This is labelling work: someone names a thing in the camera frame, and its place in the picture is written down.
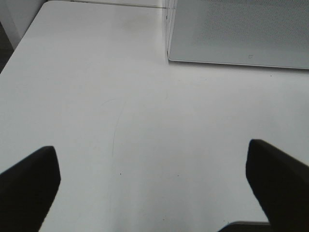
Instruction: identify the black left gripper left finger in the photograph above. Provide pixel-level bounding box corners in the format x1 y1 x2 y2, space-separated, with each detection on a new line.
0 146 61 232

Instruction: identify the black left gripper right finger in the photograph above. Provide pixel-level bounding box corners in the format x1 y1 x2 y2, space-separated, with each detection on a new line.
245 139 309 232

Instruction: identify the white microwave oven body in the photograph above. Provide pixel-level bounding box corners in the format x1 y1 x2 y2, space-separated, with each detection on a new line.
164 0 309 70

